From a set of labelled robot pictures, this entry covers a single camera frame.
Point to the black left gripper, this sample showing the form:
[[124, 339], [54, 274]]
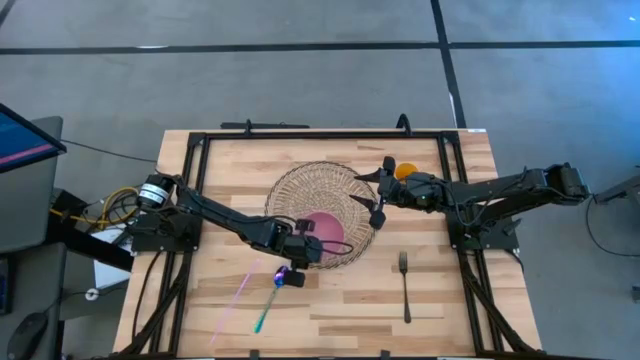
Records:
[[302, 250]]

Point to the dark grey side equipment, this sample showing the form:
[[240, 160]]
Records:
[[622, 190]]

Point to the dark metal fork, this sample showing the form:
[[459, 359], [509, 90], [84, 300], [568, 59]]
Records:
[[404, 290]]

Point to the white paper sheet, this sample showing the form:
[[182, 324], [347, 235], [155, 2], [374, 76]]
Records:
[[107, 270]]

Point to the black stand beam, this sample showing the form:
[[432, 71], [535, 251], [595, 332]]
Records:
[[90, 245]]

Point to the round woven wicker placemat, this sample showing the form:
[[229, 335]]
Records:
[[310, 195]]

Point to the iridescent spoon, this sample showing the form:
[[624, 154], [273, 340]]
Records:
[[281, 275]]

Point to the orange ball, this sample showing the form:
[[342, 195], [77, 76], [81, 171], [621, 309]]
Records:
[[406, 170]]

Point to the black computer mouse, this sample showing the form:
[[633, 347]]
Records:
[[27, 335]]

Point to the black metal table frame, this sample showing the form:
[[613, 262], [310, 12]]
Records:
[[325, 135]]

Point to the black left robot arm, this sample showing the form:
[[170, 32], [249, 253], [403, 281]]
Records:
[[225, 217]]

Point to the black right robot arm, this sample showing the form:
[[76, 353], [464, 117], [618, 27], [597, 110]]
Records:
[[500, 192]]

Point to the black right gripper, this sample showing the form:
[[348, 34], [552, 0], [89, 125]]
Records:
[[415, 191]]

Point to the pink plate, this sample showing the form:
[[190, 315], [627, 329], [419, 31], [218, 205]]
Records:
[[327, 230]]

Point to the small white round object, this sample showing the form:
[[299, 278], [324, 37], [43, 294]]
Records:
[[91, 294]]

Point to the computer monitor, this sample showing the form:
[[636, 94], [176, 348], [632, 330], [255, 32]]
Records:
[[25, 140]]

